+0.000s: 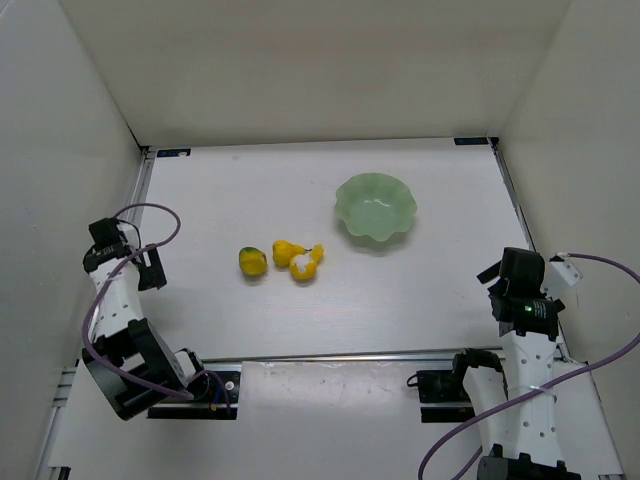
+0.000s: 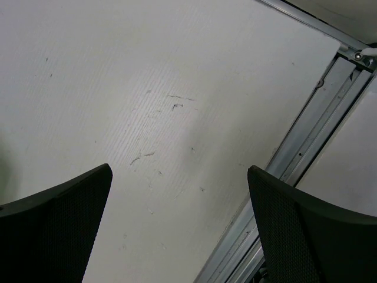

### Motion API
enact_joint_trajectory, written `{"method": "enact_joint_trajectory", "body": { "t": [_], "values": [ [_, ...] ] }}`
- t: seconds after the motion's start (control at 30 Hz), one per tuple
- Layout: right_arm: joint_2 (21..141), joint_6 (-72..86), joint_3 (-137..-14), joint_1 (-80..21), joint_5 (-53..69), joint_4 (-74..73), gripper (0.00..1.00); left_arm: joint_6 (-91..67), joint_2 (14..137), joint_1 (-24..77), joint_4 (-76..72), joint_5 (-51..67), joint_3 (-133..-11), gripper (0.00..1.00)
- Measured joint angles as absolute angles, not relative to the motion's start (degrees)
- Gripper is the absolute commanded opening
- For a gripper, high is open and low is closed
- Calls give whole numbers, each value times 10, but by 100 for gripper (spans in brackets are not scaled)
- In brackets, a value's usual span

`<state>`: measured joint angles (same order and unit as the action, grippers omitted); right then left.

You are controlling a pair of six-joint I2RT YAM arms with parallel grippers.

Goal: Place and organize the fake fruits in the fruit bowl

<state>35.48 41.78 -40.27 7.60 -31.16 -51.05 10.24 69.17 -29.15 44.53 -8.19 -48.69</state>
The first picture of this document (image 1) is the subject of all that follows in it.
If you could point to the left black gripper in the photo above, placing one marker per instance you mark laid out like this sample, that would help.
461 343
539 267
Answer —
151 270

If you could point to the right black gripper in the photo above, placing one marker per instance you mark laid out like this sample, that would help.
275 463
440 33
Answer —
491 273

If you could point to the yellow green fake mango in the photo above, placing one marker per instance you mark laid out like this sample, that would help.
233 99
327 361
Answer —
252 262

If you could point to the yellow fake pear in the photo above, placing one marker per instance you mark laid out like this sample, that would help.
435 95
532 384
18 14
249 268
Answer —
283 251

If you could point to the peeled yellow fake banana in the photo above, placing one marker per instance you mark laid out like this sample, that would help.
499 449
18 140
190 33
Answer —
303 267

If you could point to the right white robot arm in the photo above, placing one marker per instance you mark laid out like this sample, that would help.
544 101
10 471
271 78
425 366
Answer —
510 393

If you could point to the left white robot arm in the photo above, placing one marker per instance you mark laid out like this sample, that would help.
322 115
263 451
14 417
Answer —
119 331

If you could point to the green glass fruit bowl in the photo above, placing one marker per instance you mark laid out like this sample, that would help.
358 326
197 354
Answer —
376 206

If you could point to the left blue corner label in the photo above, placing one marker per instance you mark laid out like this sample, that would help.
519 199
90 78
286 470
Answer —
173 153

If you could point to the white front cover board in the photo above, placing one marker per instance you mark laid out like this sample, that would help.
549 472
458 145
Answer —
318 420

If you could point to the left aluminium rail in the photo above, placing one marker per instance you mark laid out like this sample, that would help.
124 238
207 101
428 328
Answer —
141 185

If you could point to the aluminium rail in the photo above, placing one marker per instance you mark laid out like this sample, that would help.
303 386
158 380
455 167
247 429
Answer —
509 184
403 356
141 185

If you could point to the front aluminium rail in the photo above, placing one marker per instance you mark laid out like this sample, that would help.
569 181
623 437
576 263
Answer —
403 356

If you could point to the right aluminium rail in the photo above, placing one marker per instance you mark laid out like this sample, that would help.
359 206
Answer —
509 184

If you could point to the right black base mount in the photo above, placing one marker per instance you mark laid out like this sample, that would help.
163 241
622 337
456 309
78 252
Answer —
442 397

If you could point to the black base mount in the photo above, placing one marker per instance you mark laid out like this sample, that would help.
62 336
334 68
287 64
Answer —
214 400
442 397

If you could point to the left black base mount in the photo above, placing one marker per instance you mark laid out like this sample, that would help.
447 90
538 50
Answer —
214 400

